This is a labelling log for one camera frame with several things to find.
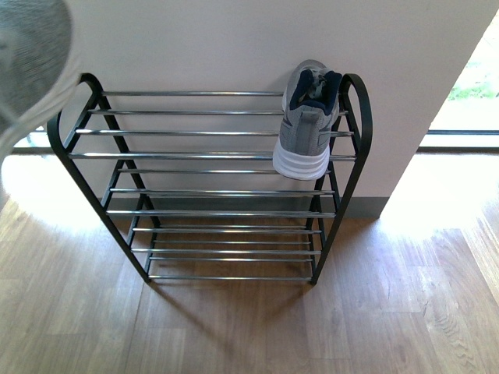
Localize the grey knit sneaker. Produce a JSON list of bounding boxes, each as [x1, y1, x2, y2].
[[273, 59, 342, 181], [1, 1, 80, 157]]

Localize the black metal shoe rack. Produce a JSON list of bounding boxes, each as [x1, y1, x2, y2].
[[48, 73, 373, 284]]

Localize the dark window frame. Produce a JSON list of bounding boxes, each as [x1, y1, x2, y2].
[[417, 129, 498, 154]]

